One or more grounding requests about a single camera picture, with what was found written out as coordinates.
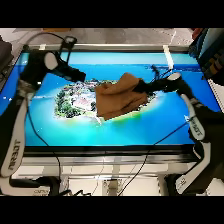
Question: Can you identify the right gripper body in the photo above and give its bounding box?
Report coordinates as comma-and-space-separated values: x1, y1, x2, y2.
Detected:
134, 78, 158, 95

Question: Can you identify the brown garment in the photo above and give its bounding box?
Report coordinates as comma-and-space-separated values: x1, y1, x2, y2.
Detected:
94, 72, 150, 122

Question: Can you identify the heap of clothes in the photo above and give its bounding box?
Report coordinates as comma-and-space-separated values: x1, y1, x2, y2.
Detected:
187, 27, 224, 80

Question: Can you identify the black cable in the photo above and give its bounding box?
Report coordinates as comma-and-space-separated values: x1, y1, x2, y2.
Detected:
25, 105, 63, 181
118, 120, 191, 197

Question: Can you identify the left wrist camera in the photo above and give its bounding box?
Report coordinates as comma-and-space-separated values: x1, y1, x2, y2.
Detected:
61, 35, 79, 63

